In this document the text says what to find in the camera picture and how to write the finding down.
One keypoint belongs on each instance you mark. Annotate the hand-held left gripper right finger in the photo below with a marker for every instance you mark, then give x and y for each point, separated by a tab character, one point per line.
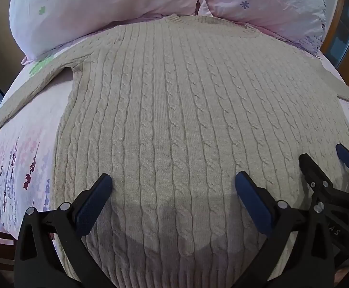
253	202

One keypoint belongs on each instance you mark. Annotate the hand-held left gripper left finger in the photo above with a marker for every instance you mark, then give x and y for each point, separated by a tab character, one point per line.
94	201

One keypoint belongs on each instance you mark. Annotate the pink floral bed sheet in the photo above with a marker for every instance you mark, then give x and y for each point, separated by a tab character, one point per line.
21	156

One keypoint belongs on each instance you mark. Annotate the wooden cabinet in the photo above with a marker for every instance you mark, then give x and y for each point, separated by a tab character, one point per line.
342	36

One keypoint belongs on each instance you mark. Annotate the floral white pillow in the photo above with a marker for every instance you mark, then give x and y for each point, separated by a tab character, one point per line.
96	6
267	3

